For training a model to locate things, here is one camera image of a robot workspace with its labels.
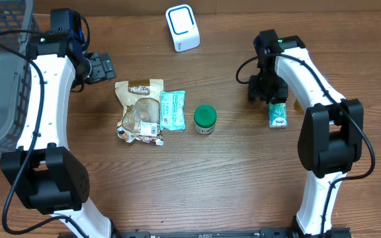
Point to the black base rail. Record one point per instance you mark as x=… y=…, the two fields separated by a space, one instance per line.
x=262 y=233

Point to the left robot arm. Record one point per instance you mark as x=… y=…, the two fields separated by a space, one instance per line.
x=42 y=171

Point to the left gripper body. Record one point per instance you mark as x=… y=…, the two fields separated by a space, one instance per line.
x=101 y=67

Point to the green lid white jar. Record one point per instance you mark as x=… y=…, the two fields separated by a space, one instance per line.
x=205 y=118

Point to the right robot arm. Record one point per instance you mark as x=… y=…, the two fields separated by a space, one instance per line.
x=331 y=135

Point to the brown Pantree snack bag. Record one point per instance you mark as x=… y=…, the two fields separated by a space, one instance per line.
x=141 y=102

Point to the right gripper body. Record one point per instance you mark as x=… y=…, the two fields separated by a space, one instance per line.
x=271 y=87

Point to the white barcode scanner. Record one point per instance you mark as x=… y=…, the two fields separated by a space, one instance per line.
x=183 y=27

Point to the green white drink carton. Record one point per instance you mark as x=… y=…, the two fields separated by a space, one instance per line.
x=277 y=115

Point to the teal snack packet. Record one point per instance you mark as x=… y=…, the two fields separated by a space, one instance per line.
x=172 y=112

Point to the yellow drink bottle silver cap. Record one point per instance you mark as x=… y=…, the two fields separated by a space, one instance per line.
x=298 y=107

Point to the dark grey plastic basket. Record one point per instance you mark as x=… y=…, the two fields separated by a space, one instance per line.
x=16 y=23

